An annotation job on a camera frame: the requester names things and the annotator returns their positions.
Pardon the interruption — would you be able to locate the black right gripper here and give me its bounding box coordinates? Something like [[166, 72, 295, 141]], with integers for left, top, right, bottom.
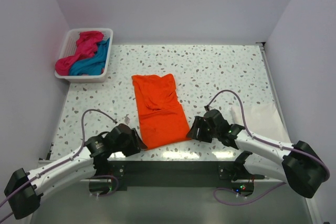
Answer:
[[186, 116, 219, 143]]

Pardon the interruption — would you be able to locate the orange t shirt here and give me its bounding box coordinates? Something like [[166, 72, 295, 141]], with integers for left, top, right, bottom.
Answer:
[[132, 73, 190, 150]]

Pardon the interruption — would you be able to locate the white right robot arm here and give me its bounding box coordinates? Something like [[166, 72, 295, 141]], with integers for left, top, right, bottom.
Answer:
[[186, 110, 330, 198]]

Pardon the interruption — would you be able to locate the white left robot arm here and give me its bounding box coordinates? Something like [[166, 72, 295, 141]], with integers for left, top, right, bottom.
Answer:
[[4, 124, 147, 220]]

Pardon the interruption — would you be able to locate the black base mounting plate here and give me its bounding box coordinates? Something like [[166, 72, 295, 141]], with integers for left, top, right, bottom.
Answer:
[[89, 161, 256, 194]]

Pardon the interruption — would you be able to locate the white folded cloth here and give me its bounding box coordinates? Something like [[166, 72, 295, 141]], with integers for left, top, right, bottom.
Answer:
[[244, 103, 291, 143]]

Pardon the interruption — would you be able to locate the blue t shirt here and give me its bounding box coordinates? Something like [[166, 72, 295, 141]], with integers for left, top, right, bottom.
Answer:
[[69, 39, 110, 76]]

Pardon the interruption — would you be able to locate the white plastic laundry basket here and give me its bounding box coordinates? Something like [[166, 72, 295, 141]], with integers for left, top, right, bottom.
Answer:
[[55, 28, 113, 83]]

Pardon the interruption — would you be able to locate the pink t shirt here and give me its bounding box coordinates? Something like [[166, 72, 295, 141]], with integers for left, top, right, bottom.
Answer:
[[55, 31, 104, 76]]

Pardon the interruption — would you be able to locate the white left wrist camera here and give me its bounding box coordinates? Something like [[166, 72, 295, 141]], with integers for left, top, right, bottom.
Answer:
[[123, 115, 130, 125]]

